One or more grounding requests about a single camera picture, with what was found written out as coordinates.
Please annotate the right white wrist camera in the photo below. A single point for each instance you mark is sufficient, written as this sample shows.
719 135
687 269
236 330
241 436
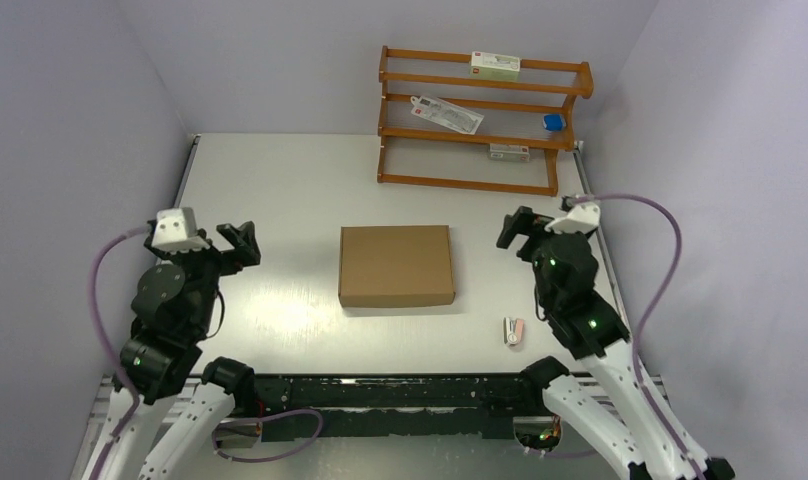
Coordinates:
580 217

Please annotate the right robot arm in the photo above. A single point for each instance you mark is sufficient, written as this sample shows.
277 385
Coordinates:
639 437

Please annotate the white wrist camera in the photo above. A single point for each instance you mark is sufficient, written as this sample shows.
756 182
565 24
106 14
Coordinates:
580 217
175 231

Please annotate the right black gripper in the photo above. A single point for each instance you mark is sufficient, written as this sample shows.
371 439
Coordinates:
526 219

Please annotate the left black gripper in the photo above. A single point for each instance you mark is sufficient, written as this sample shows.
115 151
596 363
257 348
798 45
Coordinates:
241 238

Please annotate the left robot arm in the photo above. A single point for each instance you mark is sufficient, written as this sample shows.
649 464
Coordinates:
172 308

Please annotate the grey white box lower shelf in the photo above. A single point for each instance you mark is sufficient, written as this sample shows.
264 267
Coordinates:
509 152

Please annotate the green white box top shelf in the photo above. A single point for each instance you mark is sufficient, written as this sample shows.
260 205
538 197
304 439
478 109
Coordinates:
494 67

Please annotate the blue small object on shelf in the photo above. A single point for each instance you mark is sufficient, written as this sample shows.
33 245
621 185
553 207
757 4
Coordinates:
554 122

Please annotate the orange wooden shelf rack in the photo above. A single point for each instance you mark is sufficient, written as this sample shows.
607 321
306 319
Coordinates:
513 112

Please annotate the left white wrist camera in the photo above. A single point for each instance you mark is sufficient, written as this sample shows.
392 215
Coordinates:
175 231

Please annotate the brown cardboard box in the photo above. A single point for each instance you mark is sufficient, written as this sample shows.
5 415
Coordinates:
397 266

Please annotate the pink white small device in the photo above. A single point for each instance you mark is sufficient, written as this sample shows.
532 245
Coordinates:
513 329

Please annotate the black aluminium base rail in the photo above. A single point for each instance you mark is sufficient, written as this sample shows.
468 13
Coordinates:
494 406

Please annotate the white plastic packet on shelf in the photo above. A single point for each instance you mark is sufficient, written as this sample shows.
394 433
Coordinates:
446 114

